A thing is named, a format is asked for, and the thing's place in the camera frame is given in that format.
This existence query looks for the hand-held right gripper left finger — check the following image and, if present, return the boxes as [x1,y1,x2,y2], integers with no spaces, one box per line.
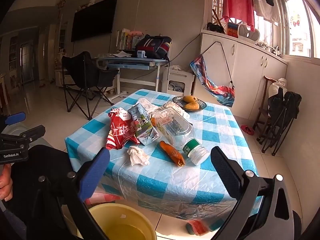
[34,148,110,240]

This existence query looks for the low white cabinet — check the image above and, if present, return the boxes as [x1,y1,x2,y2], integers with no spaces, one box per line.
[55,69,75,88]

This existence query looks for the white hanging garment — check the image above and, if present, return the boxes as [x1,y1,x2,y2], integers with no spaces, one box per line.
[254,0,282,23]

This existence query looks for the colourful printed cloth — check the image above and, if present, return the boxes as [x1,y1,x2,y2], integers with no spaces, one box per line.
[189,55,236,107]

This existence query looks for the red hanging garment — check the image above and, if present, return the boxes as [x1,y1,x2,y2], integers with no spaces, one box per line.
[222,0,255,32]

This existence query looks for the folded black chairs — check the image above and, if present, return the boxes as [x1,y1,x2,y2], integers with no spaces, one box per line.
[257,91,302,157]

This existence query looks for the white desk fan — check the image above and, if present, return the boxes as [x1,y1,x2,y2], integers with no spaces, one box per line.
[237,24,260,42]

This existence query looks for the loose white papers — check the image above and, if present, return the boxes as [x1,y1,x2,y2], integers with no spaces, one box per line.
[110,51,132,58]

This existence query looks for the white sack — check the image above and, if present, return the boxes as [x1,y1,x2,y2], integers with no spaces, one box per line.
[269,78,288,98]

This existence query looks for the glass panel door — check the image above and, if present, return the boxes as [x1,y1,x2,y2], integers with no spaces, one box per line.
[20,41,34,83]

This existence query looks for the dark striped backpack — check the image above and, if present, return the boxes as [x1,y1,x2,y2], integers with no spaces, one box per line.
[135,34,173,61]

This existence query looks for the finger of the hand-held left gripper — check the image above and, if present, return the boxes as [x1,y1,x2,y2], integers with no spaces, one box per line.
[0,125,46,146]
[0,112,26,130]

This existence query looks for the white tissue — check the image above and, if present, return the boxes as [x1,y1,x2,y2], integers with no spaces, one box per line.
[127,146,150,167]

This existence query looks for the black wall television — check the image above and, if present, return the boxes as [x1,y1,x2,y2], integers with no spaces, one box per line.
[71,0,118,42]

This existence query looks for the white paper napkin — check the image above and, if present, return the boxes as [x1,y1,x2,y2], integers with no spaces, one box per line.
[137,98,161,113]

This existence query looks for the glass fruit plate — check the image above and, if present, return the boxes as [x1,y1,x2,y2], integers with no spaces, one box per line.
[172,96,207,112]

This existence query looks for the milk carton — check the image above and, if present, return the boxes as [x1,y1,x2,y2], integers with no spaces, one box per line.
[127,104,160,146]

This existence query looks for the black bag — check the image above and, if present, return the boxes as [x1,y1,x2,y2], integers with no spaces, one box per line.
[207,22,225,34]

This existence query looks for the blue study desk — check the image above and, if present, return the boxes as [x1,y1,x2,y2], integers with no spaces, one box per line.
[96,56,169,98]

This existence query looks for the white plastic stool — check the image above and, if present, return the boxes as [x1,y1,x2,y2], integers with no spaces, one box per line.
[161,66,196,96]

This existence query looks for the person's left hand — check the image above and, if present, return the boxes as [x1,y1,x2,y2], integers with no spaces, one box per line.
[0,164,13,201]

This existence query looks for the colourful box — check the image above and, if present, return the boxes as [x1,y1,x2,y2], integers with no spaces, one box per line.
[227,22,240,38]

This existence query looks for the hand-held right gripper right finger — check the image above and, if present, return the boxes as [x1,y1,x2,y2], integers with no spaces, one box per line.
[210,146,295,240]

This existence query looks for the blue checked tablecloth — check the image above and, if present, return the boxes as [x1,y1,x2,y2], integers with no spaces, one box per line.
[64,89,263,232]

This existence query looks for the red teal striped object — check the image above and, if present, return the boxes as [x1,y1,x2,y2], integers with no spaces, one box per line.
[186,219,213,235]

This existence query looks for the clear plastic bottle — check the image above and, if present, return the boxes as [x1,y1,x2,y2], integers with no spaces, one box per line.
[151,107,210,166]

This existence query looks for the wooden folding chair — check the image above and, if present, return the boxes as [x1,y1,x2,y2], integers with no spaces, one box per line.
[252,76,278,135]

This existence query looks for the black hanging cord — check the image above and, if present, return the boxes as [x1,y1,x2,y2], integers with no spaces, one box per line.
[201,41,236,88]

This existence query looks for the yellow plastic bucket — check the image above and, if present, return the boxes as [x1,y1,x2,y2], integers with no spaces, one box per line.
[76,203,157,240]

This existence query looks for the white paper wrapper red print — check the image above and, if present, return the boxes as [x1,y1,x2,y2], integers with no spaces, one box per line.
[162,102,191,119]

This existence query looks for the row of books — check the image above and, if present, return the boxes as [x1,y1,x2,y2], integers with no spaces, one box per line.
[116,29,137,52]

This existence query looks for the row of white cups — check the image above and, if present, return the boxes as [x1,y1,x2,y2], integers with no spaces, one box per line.
[256,40,282,55]

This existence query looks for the long orange peel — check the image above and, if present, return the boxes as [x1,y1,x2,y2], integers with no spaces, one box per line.
[159,140,186,167]

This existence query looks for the black folding camp chair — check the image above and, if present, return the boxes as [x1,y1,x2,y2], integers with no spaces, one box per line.
[61,51,120,121]

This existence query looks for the red snack bag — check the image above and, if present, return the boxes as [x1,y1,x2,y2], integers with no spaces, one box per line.
[105,107,137,150]

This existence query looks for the window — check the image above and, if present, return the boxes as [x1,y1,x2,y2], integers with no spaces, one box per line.
[277,0,320,58]

